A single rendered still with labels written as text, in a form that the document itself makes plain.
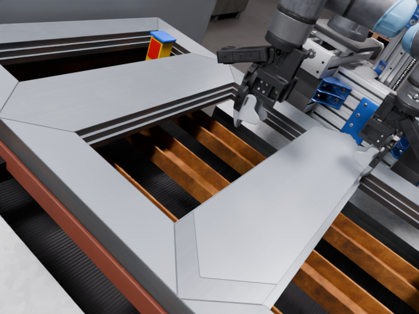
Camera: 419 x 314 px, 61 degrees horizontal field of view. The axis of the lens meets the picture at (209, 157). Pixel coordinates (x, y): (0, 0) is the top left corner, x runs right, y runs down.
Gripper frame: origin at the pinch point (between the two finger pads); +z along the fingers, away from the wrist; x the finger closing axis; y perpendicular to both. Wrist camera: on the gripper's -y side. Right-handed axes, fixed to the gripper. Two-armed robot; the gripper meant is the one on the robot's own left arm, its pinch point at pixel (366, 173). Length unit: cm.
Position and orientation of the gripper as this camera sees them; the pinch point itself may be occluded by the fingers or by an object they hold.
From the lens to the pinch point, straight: 99.0
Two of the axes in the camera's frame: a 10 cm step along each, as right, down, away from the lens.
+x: -5.9, 3.2, -7.4
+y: -7.4, -5.8, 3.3
